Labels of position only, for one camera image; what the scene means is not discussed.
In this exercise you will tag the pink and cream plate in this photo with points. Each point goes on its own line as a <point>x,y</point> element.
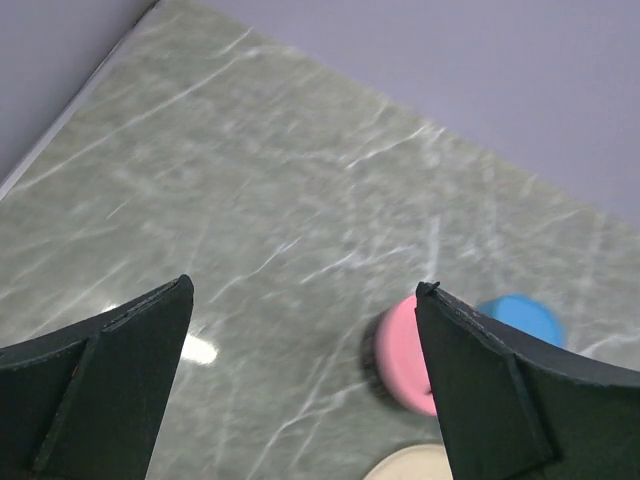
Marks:
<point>416,462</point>

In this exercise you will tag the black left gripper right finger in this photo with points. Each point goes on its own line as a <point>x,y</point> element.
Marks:
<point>511,406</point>

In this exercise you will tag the blue lunch box lid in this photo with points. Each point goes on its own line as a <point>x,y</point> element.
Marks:
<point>525,314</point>

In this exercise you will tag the pink round lid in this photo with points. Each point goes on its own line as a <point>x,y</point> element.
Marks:
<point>400,361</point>

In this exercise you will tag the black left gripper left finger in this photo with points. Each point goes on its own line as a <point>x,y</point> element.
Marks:
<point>87,401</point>

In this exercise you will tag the round steel bowl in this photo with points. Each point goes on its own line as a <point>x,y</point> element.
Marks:
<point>369,365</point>

